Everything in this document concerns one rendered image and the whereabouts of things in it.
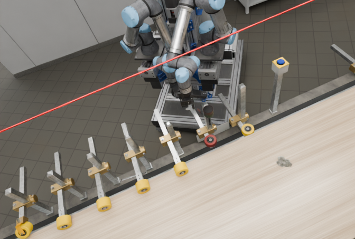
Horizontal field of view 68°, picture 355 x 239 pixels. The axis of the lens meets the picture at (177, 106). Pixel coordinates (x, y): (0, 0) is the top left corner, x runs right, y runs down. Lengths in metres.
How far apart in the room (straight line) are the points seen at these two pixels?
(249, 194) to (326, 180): 0.42
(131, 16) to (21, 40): 2.82
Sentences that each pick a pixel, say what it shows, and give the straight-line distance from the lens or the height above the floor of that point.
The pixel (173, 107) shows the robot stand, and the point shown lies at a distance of 2.81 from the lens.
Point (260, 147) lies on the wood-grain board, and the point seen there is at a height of 0.90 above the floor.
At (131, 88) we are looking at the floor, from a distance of 3.45.
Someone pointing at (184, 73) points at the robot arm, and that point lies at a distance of 1.42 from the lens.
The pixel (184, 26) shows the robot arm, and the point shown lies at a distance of 1.57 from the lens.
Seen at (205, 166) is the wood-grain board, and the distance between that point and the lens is 1.66.
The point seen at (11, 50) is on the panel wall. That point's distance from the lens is 4.41.
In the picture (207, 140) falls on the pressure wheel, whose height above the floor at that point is 0.90.
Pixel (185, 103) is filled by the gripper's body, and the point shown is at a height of 1.16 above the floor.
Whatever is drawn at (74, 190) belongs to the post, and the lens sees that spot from 1.94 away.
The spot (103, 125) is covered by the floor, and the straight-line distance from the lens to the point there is 3.25.
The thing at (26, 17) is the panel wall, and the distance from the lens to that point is 4.08.
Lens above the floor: 2.42
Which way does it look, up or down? 52 degrees down
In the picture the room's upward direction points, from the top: 18 degrees counter-clockwise
